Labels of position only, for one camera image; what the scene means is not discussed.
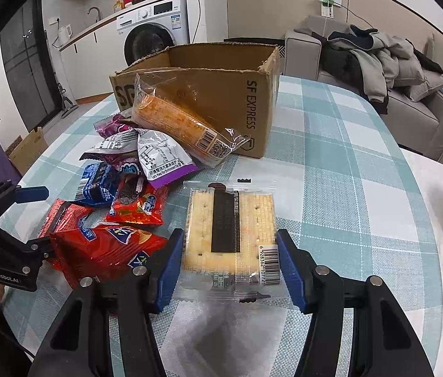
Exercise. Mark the pink purple snack packet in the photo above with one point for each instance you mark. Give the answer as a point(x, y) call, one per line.
point(129, 167)

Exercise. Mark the dark glass door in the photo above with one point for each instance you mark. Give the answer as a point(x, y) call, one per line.
point(29, 66)

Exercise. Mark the white electric kettle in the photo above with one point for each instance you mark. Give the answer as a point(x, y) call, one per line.
point(64, 34)

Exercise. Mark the pile of jackets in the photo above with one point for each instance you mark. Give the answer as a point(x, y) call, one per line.
point(374, 59)

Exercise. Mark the silver black snack packet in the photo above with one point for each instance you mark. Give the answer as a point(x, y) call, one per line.
point(113, 143)

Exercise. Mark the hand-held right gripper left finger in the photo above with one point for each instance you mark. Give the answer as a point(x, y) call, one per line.
point(168, 267)

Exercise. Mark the brown cardboard box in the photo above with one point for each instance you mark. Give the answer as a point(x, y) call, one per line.
point(221, 94)

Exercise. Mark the small cardboard box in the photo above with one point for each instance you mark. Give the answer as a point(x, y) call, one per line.
point(29, 151)

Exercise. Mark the white purple snack packet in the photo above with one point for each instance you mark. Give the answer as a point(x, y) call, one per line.
point(162, 157)

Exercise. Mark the upright floor mop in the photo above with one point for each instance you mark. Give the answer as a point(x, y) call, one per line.
point(65, 98)

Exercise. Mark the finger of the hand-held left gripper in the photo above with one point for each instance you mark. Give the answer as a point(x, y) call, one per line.
point(41, 249)
point(33, 194)

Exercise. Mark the white washing machine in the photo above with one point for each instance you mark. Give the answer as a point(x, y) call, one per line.
point(154, 27)

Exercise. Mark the clear cracker packet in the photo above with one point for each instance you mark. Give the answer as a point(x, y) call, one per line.
point(205, 224)

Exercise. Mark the red snack packet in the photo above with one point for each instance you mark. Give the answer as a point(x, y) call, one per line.
point(64, 216)
point(103, 247)

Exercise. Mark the red sandwich cookie packet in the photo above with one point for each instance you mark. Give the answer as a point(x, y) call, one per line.
point(137, 204)

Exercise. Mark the metal kitchen faucet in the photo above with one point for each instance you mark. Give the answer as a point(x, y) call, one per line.
point(95, 12)

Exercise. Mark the orange soap bottle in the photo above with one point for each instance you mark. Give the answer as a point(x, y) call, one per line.
point(117, 5)

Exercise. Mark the bread in clear wrapper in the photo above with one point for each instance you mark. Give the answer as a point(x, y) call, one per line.
point(174, 119)

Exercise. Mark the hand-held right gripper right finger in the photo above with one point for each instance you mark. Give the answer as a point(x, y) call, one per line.
point(290, 271)

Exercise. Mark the teal checked tablecloth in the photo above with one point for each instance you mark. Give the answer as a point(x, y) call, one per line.
point(323, 145)

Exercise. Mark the grey sofa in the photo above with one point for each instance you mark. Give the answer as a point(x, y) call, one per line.
point(413, 118)

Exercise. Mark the blue cookie packet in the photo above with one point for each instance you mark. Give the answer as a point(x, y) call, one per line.
point(97, 184)

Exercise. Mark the white wall power strip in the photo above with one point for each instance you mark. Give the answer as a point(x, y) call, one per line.
point(326, 6)

